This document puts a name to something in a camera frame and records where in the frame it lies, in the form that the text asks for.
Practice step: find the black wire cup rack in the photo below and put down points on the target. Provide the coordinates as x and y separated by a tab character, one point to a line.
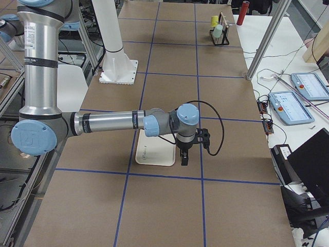
223	40

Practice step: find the red cylinder bottle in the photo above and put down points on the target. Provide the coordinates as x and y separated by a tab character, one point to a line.
243	12

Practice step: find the black box on desk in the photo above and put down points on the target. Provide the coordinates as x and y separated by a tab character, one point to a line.
283	168

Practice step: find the mint green cup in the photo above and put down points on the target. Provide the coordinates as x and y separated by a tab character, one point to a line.
217	32

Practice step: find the near blue teach pendant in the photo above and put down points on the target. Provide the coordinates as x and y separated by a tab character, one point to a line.
290	108

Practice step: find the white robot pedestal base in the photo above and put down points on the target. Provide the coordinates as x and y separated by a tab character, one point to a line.
117	67

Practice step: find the aluminium frame post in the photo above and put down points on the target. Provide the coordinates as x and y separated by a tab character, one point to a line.
269	33

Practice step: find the black laptop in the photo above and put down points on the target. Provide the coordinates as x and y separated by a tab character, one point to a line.
310	162

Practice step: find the far blue teach pendant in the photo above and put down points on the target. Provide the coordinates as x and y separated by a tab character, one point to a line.
310	86

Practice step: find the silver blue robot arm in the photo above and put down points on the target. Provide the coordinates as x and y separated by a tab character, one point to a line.
42	125

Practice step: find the blue teach pendant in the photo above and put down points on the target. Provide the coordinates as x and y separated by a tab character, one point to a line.
290	108
310	86

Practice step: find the cream rabbit tray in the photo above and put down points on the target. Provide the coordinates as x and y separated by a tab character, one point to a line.
154	151

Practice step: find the yellow cup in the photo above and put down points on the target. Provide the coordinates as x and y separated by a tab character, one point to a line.
214	21

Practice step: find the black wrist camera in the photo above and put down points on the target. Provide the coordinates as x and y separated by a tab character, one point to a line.
203	137

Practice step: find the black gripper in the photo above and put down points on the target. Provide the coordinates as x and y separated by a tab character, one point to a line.
184	146

